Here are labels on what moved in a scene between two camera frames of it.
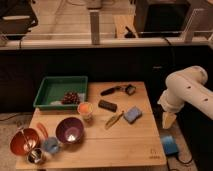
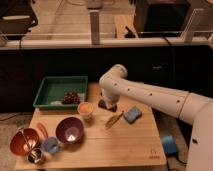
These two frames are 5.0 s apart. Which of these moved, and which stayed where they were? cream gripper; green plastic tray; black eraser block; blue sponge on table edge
Moved: cream gripper
Stayed: green plastic tray; black eraser block; blue sponge on table edge
